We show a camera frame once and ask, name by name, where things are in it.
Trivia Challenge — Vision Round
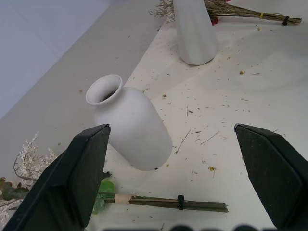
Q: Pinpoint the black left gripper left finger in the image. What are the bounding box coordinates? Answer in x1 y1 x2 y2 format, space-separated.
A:
4 123 111 231

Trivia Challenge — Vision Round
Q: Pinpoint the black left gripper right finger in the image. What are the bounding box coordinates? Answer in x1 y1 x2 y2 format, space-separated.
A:
233 123 308 230

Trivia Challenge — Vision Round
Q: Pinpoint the round white ceramic vase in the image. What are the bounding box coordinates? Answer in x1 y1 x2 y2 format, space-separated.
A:
85 74 173 171

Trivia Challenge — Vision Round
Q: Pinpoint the tall white ribbed vase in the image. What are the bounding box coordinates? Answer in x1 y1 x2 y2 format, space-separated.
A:
172 0 218 65

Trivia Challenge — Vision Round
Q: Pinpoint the green stemmed flower bouquet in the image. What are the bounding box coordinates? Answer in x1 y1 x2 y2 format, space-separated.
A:
0 131 229 231

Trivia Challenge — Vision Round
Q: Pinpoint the dried red flower bouquet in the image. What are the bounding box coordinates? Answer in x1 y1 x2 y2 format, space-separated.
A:
148 0 302 26

